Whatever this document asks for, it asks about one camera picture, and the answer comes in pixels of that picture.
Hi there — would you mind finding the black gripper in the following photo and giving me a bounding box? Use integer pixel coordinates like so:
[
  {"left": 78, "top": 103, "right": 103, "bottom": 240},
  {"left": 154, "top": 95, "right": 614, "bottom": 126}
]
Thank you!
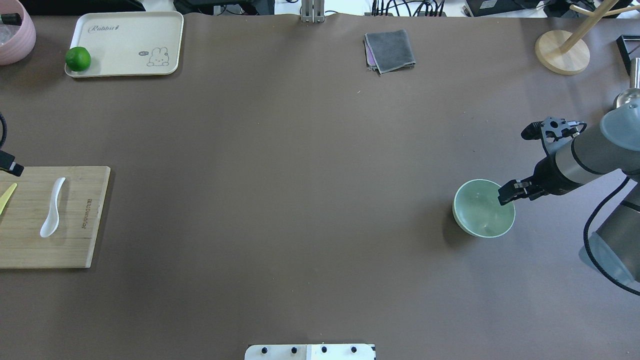
[{"left": 498, "top": 156, "right": 576, "bottom": 206}]

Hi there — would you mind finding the light green bowl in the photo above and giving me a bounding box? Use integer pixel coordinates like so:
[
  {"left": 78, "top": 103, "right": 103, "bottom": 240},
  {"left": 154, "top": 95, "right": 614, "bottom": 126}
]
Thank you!
[{"left": 452, "top": 178, "right": 516, "bottom": 239}]

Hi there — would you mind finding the white plastic spoon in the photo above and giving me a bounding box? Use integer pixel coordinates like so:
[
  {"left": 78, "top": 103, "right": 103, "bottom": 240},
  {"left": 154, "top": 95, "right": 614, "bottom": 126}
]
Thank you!
[{"left": 39, "top": 177, "right": 66, "bottom": 239}]

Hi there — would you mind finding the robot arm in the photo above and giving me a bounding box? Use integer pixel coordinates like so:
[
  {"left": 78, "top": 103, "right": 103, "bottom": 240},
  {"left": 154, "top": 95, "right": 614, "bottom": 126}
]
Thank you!
[{"left": 498, "top": 100, "right": 640, "bottom": 296}]

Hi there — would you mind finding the pink ribbed bowl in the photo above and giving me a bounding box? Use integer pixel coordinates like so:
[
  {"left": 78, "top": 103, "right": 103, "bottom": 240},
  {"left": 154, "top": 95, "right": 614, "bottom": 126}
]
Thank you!
[{"left": 0, "top": 0, "right": 37, "bottom": 66}]

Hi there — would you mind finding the wooden mug tree stand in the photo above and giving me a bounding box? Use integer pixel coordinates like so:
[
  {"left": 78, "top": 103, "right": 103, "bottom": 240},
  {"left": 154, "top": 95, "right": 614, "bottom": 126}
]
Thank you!
[{"left": 534, "top": 0, "right": 640, "bottom": 76}]

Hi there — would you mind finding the metal scoop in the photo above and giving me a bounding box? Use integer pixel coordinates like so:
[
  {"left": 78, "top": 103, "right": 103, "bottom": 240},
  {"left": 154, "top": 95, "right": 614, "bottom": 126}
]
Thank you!
[{"left": 613, "top": 57, "right": 640, "bottom": 109}]

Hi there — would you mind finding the grey folded cloth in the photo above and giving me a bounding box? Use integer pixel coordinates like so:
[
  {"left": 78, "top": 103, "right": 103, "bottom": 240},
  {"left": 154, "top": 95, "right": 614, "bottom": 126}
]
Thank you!
[{"left": 363, "top": 29, "right": 416, "bottom": 75}]

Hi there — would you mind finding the cream rabbit tray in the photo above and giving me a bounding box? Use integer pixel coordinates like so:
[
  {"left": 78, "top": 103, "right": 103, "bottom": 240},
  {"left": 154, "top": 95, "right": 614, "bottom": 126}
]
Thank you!
[{"left": 64, "top": 11, "right": 185, "bottom": 78}]

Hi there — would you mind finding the green lime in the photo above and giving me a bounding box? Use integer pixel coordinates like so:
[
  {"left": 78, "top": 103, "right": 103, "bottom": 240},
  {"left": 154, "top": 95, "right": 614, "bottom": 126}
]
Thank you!
[{"left": 64, "top": 47, "right": 92, "bottom": 72}]

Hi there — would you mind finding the bamboo cutting board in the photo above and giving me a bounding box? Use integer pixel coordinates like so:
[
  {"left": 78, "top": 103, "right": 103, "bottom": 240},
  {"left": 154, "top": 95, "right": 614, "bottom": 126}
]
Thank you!
[{"left": 0, "top": 166, "right": 111, "bottom": 269}]

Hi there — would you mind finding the yellow plastic knife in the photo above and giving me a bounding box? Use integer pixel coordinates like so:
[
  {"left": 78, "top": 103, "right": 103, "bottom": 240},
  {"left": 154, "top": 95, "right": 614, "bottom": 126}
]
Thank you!
[{"left": 0, "top": 183, "right": 18, "bottom": 215}]

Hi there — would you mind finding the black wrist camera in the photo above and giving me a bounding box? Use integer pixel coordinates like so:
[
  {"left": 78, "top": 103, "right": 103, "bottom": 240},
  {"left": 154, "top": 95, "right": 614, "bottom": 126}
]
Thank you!
[
  {"left": 520, "top": 117, "right": 587, "bottom": 157},
  {"left": 0, "top": 150, "right": 25, "bottom": 177}
]

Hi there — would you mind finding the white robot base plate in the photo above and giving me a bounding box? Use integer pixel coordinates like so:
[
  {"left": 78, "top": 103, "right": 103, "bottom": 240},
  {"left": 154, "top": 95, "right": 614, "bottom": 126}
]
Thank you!
[{"left": 244, "top": 342, "right": 377, "bottom": 360}]

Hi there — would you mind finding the aluminium frame post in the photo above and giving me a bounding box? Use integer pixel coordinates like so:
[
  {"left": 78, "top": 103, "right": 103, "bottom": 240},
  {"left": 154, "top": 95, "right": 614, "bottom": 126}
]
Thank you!
[{"left": 300, "top": 0, "right": 326, "bottom": 23}]

